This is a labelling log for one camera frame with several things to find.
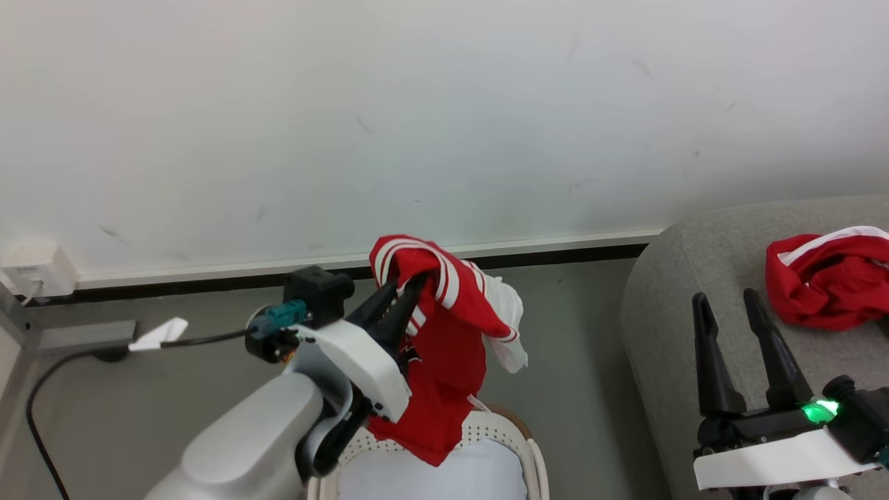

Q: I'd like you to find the cream perforated laundry basket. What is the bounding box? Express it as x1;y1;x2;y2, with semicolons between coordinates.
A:
306;406;551;500

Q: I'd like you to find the teal cable connector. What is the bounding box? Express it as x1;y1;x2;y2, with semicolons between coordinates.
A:
263;299;308;331

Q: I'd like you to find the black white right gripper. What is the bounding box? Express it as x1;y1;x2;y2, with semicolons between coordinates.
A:
692;288;889;492

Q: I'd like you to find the white and dark baseboard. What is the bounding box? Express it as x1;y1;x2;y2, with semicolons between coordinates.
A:
35;226;669;306

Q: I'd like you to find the grey fabric sofa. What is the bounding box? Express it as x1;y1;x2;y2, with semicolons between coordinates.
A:
620;195;889;500

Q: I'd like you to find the red white striped jersey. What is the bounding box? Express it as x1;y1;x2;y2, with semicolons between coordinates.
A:
366;235;529;467

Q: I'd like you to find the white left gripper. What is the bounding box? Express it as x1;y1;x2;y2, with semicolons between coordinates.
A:
294;272;430;424

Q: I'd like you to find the plain red garment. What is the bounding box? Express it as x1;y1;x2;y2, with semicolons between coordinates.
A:
765;226;889;331

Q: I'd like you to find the white wall outlet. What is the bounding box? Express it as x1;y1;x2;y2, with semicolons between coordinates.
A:
0;240;78;299

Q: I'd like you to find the grey metal frame foot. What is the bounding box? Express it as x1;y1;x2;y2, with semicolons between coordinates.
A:
0;281;138;362

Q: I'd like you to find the white cloth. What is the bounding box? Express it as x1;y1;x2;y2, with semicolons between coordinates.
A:
338;439;529;500

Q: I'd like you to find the thin black cable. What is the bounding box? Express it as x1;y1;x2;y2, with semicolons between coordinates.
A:
26;328;254;500

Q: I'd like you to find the white cable tag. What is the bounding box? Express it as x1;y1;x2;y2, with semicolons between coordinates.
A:
128;317;189;352

